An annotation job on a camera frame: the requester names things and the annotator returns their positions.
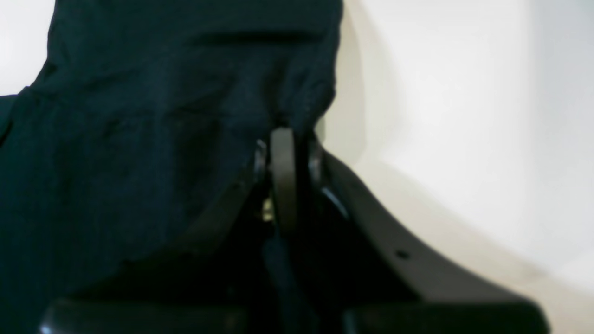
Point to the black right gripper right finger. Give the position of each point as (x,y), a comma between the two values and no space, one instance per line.
(364,272)

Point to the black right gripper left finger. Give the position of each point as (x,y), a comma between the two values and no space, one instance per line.
(148,296)

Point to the black T-shirt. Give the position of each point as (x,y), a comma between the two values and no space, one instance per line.
(143,111)

